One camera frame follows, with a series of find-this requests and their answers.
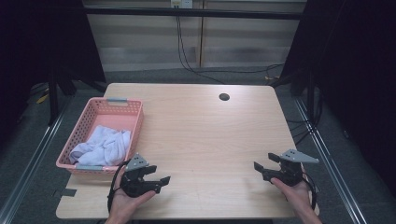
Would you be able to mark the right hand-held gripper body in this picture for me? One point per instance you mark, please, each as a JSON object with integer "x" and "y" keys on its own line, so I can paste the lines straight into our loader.
{"x": 289, "y": 174}

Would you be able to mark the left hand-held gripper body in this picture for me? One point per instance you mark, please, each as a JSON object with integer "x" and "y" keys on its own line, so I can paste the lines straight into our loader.
{"x": 134, "y": 184}

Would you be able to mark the white patterned garment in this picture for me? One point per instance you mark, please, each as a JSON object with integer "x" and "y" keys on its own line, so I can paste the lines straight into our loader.
{"x": 102, "y": 146}

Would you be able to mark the pink perforated plastic basket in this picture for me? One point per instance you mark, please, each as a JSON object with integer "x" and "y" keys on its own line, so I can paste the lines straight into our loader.
{"x": 109, "y": 121}

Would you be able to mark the person's right hand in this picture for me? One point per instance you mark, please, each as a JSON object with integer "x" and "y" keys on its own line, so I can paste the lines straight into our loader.
{"x": 294, "y": 194}

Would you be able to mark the person's left hand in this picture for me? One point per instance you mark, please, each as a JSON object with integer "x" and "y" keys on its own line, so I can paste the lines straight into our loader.
{"x": 124, "y": 203}

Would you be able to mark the black tape piece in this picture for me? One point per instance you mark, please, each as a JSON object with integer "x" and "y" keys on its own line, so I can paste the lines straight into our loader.
{"x": 67, "y": 192}

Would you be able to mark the black curtain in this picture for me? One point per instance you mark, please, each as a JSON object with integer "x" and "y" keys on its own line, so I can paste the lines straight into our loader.
{"x": 358, "y": 77}
{"x": 37, "y": 46}

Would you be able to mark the black metal stand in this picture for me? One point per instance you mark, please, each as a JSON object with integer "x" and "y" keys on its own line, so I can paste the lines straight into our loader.
{"x": 53, "y": 93}

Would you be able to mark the yellow floor object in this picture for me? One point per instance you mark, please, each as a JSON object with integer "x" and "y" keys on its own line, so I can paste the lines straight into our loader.
{"x": 42, "y": 99}

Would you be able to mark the black horizontal bar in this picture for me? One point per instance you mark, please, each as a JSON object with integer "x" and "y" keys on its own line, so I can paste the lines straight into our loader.
{"x": 193, "y": 13}

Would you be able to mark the metal floor rail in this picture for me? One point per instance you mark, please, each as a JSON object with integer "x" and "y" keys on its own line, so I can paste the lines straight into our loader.
{"x": 31, "y": 161}
{"x": 330, "y": 165}

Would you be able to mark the white wall socket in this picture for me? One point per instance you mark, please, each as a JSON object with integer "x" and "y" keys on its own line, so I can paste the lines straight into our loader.
{"x": 181, "y": 3}

